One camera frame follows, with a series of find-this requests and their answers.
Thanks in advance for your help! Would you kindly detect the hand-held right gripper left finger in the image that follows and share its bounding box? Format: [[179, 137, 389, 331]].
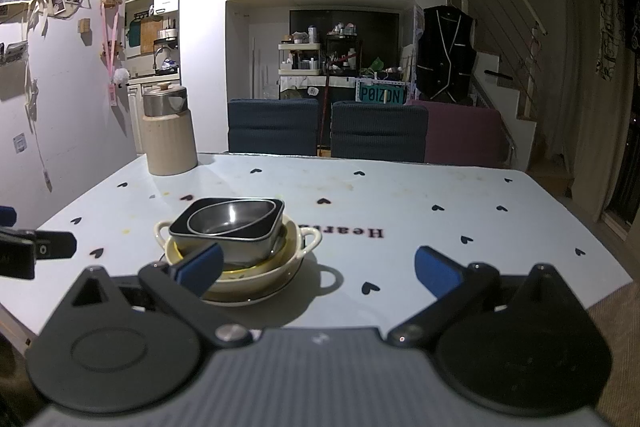
[[70, 242, 254, 349]]

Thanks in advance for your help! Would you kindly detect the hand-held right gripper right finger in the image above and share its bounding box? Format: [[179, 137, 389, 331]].
[[389, 246, 571, 349]]

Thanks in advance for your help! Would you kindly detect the wooden cutting board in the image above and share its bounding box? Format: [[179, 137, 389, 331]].
[[139, 17, 164, 56]]

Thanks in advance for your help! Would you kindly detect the black vest white trim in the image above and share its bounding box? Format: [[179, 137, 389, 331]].
[[416, 5, 477, 104]]

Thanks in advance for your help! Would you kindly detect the cream bowl with handles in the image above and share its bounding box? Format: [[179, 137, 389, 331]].
[[154, 217, 322, 308]]

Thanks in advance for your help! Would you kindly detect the pink lanyard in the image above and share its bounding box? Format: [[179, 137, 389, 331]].
[[100, 0, 122, 108]]

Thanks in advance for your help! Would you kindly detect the oval steel container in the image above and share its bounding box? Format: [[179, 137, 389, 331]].
[[186, 201, 277, 239]]

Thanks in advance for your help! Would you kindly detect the beige curtain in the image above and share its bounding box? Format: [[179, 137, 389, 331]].
[[564, 0, 632, 220]]

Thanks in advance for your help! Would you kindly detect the dark blue chair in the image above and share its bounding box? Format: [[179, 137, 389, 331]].
[[331, 101, 430, 162], [227, 98, 321, 156]]

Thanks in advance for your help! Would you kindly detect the cream ceramic bowl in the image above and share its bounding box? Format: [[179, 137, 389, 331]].
[[164, 219, 302, 284]]

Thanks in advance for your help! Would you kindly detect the purple chair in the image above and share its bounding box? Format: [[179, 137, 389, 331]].
[[406, 100, 504, 168]]

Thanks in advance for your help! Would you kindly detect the steel pot with lid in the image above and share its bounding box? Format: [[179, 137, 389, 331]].
[[143, 81, 189, 118]]

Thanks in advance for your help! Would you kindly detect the teal sign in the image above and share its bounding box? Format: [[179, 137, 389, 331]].
[[354, 79, 406, 106]]

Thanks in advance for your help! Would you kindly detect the square steel container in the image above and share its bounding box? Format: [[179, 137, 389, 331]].
[[168, 197, 286, 261]]

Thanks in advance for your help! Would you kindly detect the white shelf cart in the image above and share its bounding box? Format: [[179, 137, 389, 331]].
[[277, 41, 321, 76]]

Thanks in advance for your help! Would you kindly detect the beige canister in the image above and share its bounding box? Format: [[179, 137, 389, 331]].
[[142, 107, 200, 176]]

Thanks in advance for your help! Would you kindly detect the black storage rack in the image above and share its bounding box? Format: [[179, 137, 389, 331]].
[[325, 32, 359, 76]]

